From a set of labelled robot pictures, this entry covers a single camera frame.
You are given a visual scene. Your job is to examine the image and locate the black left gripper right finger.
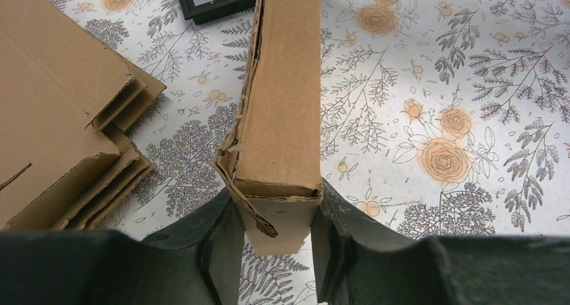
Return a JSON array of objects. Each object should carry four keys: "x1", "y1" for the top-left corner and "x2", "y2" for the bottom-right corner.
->
[{"x1": 311, "y1": 183, "x2": 569, "y2": 304}]

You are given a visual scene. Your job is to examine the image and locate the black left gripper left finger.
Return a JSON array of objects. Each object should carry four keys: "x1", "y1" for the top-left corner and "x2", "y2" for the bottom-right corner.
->
[{"x1": 1, "y1": 189, "x2": 244, "y2": 304}]

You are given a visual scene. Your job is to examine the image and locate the brown cardboard box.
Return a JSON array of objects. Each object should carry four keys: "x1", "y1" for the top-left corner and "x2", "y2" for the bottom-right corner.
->
[{"x1": 212, "y1": 0, "x2": 323, "y2": 256}]

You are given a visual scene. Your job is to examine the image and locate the stack of flat cardboard sheets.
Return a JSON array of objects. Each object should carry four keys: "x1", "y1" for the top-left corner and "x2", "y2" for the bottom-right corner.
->
[{"x1": 1, "y1": 0, "x2": 165, "y2": 231}]

